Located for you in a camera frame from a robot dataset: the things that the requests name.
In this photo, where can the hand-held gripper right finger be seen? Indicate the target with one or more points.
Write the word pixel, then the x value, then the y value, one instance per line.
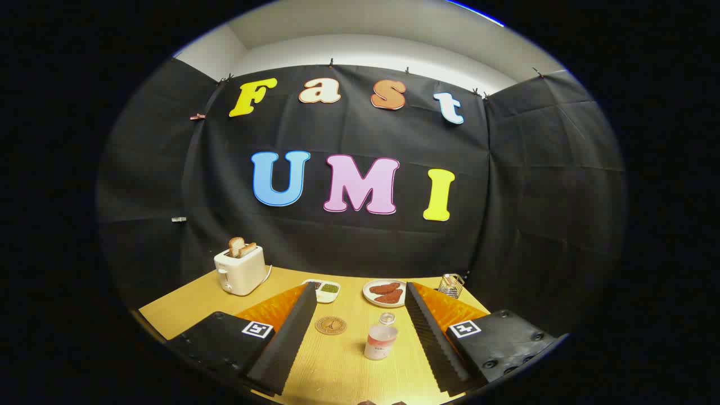
pixel 430 337

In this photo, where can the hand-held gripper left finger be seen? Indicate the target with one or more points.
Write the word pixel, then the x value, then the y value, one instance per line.
pixel 292 332

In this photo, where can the round cork coaster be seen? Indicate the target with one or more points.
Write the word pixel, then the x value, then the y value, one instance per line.
pixel 331 325

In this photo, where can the clear juice bottle red label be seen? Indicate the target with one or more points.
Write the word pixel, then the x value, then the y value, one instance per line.
pixel 381 342

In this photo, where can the white divided seed dish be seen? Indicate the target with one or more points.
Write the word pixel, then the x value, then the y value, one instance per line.
pixel 329 291

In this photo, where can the wooden table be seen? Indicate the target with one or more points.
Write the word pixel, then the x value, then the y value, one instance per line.
pixel 337 365

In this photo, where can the brown meat piece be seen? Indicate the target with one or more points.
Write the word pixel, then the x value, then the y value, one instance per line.
pixel 389 297
pixel 385 288

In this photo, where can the white round plate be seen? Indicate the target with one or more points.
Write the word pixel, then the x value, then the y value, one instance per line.
pixel 367 296

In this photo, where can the white toaster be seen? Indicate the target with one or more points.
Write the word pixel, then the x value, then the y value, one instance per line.
pixel 242 274

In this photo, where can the toast slice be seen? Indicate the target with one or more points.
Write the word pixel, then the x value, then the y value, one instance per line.
pixel 235 246
pixel 248 250

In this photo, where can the black backdrop cloth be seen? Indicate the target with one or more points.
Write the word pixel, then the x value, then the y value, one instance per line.
pixel 349 247

